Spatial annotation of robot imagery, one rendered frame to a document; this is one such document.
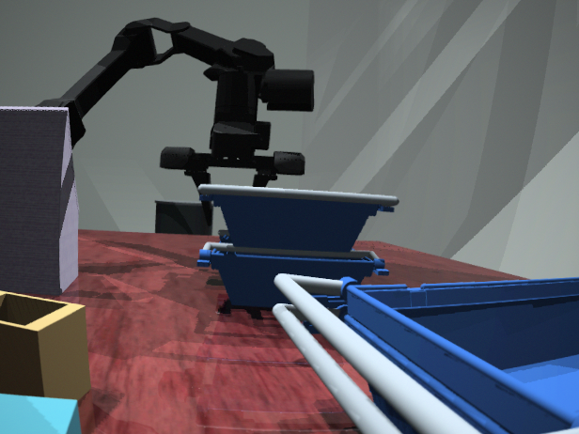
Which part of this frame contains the white wire bar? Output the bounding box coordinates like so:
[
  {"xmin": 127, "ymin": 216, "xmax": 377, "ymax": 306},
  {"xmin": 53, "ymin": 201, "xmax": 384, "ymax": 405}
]
[{"xmin": 272, "ymin": 303, "xmax": 510, "ymax": 434}]

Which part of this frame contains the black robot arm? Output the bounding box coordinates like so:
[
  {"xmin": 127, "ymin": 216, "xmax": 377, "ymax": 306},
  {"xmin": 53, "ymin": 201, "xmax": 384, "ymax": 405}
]
[{"xmin": 34, "ymin": 18, "xmax": 315, "ymax": 160}]

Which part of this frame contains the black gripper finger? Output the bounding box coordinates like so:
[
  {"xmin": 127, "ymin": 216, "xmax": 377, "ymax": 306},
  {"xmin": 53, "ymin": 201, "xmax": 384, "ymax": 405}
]
[
  {"xmin": 184, "ymin": 171, "xmax": 211, "ymax": 226},
  {"xmin": 252, "ymin": 174, "xmax": 277, "ymax": 188}
]

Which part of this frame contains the tan open-top box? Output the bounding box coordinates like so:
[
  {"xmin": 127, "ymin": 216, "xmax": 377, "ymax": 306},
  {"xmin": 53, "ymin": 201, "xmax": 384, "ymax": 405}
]
[{"xmin": 0, "ymin": 291, "xmax": 91, "ymax": 401}]

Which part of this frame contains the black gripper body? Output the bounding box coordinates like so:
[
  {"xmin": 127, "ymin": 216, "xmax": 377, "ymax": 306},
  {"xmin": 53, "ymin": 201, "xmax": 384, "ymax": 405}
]
[{"xmin": 159, "ymin": 106, "xmax": 305, "ymax": 176}]

